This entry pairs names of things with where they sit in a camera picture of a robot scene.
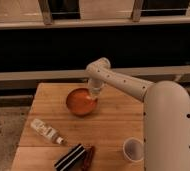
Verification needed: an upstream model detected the white paper cup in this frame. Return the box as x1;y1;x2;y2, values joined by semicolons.
122;137;144;163

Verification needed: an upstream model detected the dark red pouch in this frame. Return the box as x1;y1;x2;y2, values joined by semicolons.
81;146;95;171

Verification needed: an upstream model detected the black white striped box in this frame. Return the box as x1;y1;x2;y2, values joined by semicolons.
54;144;86;171

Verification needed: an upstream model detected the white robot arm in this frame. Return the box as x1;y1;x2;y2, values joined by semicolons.
86;58;190;171

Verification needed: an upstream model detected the clear plastic bottle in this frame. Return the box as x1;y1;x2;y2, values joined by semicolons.
30;119;64;144

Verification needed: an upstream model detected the orange ceramic bowl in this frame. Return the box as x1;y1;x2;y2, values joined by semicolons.
66;88;97;117

